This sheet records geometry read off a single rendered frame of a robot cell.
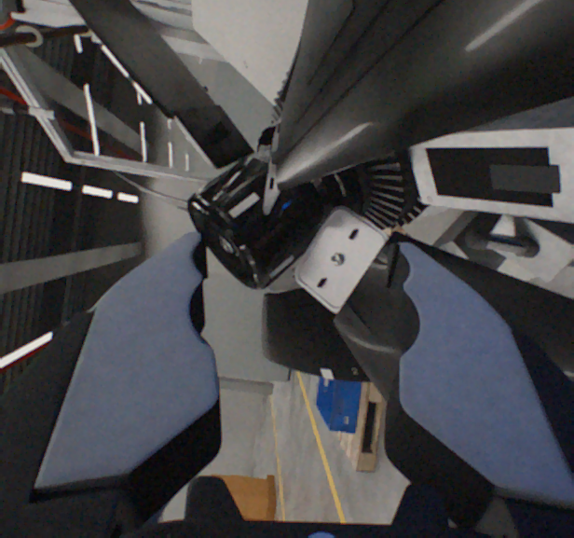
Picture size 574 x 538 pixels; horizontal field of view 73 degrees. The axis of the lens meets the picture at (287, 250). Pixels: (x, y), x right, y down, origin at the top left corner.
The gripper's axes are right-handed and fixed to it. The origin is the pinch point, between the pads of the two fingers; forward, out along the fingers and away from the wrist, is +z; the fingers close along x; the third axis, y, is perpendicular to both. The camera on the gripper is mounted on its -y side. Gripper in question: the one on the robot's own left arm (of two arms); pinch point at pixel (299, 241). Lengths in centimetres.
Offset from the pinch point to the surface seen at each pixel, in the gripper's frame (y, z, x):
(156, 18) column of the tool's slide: -5, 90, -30
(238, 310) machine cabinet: 475, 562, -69
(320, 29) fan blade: -5.9, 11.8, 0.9
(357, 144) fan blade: -1.7, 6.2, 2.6
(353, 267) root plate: 13.3, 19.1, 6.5
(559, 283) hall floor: 75, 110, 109
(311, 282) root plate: 16.0, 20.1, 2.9
